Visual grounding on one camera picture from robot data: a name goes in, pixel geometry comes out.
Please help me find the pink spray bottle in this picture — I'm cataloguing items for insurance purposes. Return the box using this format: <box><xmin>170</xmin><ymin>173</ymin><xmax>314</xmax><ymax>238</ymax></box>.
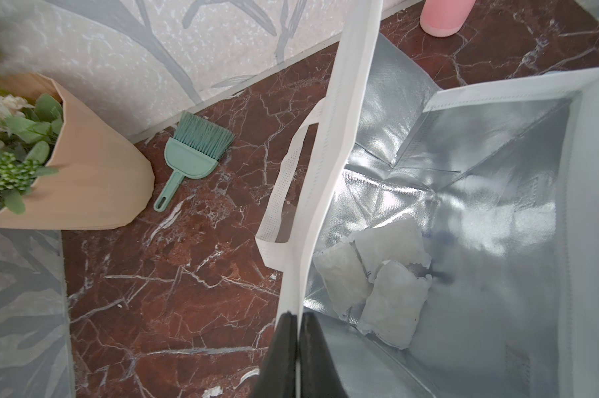
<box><xmin>420</xmin><ymin>0</ymin><xmax>475</xmax><ymax>38</ymax></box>

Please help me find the white insulated delivery bag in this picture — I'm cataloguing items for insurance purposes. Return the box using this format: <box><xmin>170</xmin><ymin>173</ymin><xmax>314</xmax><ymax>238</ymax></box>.
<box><xmin>256</xmin><ymin>1</ymin><xmax>599</xmax><ymax>397</ymax></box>

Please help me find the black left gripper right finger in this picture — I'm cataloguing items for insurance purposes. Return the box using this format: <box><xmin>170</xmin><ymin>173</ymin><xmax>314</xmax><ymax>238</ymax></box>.
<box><xmin>299</xmin><ymin>313</ymin><xmax>348</xmax><ymax>398</ymax></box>

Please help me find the white ice pack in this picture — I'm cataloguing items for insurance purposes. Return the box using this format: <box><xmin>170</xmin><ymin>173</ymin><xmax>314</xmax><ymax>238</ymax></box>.
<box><xmin>357</xmin><ymin>260</ymin><xmax>433</xmax><ymax>349</ymax></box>
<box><xmin>350</xmin><ymin>215</ymin><xmax>432</xmax><ymax>283</ymax></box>
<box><xmin>313</xmin><ymin>242</ymin><xmax>372</xmax><ymax>320</ymax></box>

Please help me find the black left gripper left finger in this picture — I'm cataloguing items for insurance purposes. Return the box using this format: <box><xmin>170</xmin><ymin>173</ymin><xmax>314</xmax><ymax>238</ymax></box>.
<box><xmin>251</xmin><ymin>312</ymin><xmax>297</xmax><ymax>398</ymax></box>

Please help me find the artificial green white plant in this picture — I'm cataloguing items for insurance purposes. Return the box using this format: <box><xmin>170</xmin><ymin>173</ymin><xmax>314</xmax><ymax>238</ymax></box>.
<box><xmin>0</xmin><ymin>88</ymin><xmax>64</xmax><ymax>215</ymax></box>

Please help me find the small green hand brush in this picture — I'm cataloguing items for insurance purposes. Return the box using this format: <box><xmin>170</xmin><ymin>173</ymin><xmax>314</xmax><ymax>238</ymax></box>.
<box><xmin>154</xmin><ymin>112</ymin><xmax>235</xmax><ymax>212</ymax></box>

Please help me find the beige ribbed flower pot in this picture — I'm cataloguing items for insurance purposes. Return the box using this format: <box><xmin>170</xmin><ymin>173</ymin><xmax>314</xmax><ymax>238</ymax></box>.
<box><xmin>0</xmin><ymin>73</ymin><xmax>155</xmax><ymax>230</ymax></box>

